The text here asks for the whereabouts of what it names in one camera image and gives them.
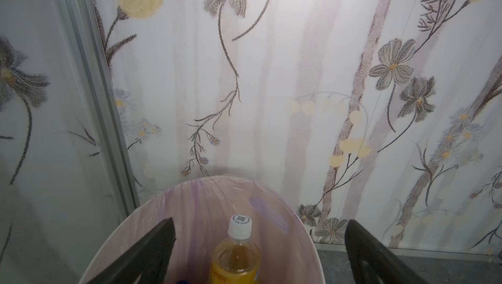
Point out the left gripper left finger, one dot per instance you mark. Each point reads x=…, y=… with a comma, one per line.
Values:
x=146, y=261

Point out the yellow red tea bottle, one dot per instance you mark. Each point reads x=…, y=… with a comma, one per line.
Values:
x=237, y=259

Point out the cream waste bin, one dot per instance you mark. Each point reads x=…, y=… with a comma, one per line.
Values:
x=204, y=229

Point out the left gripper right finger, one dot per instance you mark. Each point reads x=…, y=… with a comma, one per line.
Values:
x=371, y=262

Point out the pink bin liner bag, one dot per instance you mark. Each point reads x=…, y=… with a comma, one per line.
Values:
x=204, y=213

